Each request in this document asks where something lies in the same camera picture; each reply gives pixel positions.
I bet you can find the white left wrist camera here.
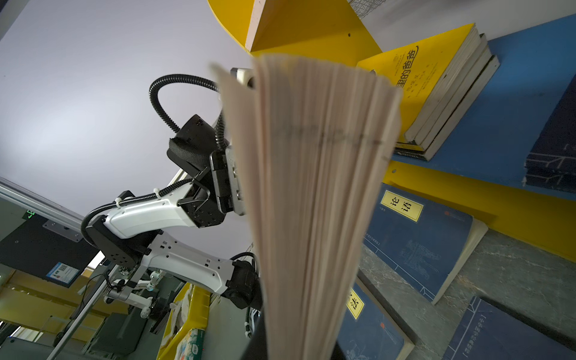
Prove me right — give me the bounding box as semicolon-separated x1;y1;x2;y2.
230;67;254;89

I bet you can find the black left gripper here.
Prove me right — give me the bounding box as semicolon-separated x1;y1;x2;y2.
166;115;235;227

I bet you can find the yellow cartoon book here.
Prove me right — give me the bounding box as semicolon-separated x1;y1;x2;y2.
357;23;486;146
394;54;500;161

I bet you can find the blue book bottom stack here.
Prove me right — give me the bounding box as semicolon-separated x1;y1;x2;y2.
337;278;415;360

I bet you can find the yellow bookshelf with coloured shelves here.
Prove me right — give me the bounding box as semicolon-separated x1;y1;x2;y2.
209;1;575;260

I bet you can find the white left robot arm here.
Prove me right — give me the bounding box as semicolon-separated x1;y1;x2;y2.
80;73;263;310

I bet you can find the blue book lowest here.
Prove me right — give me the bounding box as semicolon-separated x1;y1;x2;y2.
442;296;575;359

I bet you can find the aluminium frame rail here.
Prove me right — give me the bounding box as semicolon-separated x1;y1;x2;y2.
1;178;83;233

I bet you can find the blue book stack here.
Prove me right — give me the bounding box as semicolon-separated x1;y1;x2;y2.
523;80;575;193
337;278;415;360

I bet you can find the blue book yellow label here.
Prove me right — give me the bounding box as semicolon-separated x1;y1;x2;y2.
364;183;488;305

